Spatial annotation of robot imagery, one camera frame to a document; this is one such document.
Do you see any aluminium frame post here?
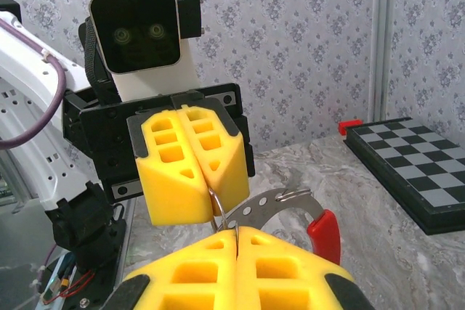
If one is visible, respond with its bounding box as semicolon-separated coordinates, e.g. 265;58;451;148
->
368;0;392;124

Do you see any small red block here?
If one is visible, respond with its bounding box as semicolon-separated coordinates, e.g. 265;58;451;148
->
338;119;364;136

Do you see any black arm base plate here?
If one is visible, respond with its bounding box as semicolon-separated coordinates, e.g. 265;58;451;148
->
65;193;137;310

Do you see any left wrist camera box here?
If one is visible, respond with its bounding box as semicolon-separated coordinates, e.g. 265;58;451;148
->
86;0;204;102

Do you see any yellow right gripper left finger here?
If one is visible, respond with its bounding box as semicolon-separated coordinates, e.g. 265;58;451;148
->
103;225;239;310

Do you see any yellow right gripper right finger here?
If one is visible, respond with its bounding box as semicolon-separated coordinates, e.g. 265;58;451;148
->
235;225;375;310

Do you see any black grey chessboard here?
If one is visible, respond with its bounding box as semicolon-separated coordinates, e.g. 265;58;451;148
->
343;117;465;237

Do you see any small metal split ring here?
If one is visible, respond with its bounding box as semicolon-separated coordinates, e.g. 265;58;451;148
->
275;187;312;203

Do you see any small circuit board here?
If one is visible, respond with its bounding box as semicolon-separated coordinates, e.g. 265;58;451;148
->
36;251;95;306

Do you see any purple cable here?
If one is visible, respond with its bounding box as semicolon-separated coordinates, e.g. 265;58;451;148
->
0;0;132;151

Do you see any metal keyring with red handle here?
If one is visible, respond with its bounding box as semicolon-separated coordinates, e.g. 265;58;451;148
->
217;188;342;266

